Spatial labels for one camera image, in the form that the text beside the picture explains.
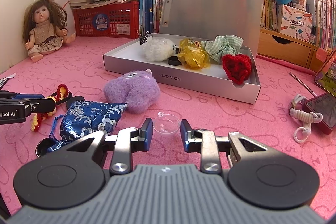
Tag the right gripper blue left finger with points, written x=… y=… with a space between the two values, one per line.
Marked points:
x=128 y=141

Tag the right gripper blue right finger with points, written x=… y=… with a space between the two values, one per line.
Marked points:
x=203 y=142

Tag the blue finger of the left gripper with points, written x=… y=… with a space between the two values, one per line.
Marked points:
x=42 y=105
x=28 y=96

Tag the red yellow crochet ornament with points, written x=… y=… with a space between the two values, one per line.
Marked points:
x=62 y=95

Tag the clear plastic ball half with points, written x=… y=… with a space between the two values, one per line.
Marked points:
x=166 y=124

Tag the blue floral brocade pouch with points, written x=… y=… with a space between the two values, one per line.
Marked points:
x=85 y=117

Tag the purple plush monster toy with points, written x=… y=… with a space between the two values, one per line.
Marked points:
x=138 y=89

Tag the black round lid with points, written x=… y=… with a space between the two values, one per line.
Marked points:
x=44 y=145

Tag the brown haired baby doll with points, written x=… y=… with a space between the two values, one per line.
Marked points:
x=45 y=29

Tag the red crochet heart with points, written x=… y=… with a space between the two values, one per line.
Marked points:
x=238 y=68

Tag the black round cap in box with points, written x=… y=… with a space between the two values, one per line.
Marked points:
x=173 y=60

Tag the yellow plastic wrapped packet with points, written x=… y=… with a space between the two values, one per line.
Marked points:
x=192 y=55

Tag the white fluffy plush toy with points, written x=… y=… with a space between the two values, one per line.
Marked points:
x=157 y=50

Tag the black binder clip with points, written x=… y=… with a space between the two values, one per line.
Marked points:
x=143 y=38

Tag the green gingham scrunchie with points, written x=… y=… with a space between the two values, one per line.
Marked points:
x=221 y=46

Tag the wooden drawer shelf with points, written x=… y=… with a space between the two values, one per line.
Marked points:
x=283 y=47

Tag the red plastic crate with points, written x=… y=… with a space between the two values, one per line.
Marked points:
x=119 y=20

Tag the smartphone in red case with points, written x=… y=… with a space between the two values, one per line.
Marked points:
x=324 y=104

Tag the silver cardboard box with lid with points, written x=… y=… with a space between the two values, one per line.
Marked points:
x=198 y=20

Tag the pink dollhouse toy box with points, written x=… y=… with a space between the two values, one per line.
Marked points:
x=325 y=77

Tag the white label printer box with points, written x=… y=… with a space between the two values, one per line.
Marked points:
x=294 y=22

